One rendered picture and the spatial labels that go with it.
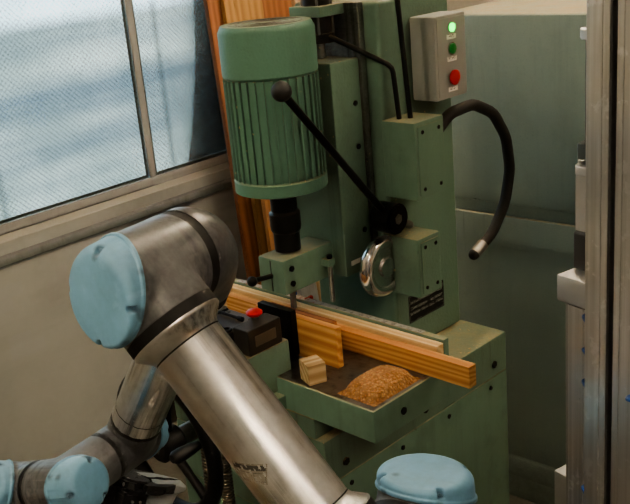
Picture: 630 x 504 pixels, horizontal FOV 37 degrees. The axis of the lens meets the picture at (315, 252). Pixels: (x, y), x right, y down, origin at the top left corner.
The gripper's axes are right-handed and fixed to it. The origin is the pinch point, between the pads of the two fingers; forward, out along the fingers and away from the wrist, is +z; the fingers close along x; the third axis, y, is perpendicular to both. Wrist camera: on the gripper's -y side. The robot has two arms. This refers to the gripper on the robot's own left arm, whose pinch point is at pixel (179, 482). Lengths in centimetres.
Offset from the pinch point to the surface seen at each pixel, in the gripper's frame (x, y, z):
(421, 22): 3, -91, 25
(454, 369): 28.0, -30.3, 28.0
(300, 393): 5.8, -18.8, 16.8
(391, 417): 22.9, -19.8, 21.2
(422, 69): 2, -84, 30
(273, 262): -10.5, -40.1, 17.8
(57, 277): -140, -21, 58
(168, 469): -120, 31, 107
